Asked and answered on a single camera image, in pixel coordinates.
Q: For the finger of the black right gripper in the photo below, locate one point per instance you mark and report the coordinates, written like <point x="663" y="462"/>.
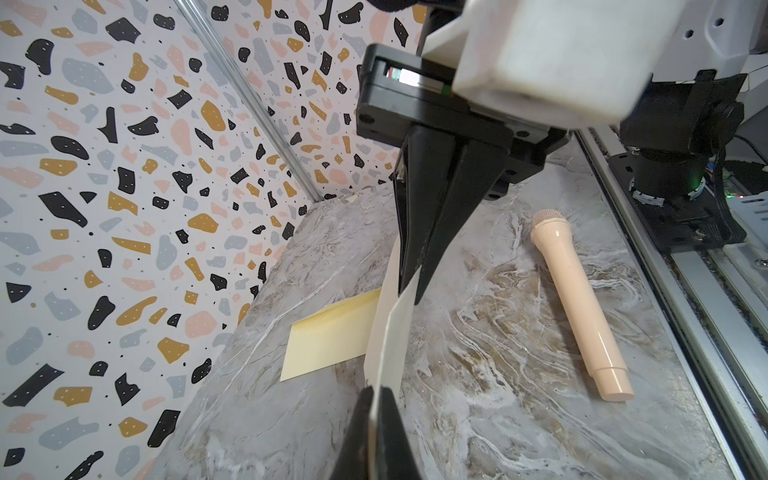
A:
<point x="473" y="173"/>
<point x="425" y="174"/>

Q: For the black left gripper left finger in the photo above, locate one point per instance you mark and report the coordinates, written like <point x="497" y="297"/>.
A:
<point x="352" y="462"/>

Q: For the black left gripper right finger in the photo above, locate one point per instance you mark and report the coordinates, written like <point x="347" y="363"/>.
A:
<point x="395" y="459"/>

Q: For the pale yellow letter paper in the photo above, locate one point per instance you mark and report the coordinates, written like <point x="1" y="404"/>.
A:
<point x="335" y="334"/>

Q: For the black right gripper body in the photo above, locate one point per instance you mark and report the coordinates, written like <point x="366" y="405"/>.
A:
<point x="399" y="90"/>

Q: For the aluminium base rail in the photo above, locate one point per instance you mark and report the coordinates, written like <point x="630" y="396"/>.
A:
<point x="717" y="317"/>

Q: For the beige toy microphone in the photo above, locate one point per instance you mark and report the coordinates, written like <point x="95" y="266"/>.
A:
<point x="552" y="235"/>

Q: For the aluminium corner post right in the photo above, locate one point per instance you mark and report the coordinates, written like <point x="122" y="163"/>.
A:
<point x="228" y="65"/>

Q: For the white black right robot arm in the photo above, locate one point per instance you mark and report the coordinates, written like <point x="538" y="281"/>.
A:
<point x="678" y="132"/>

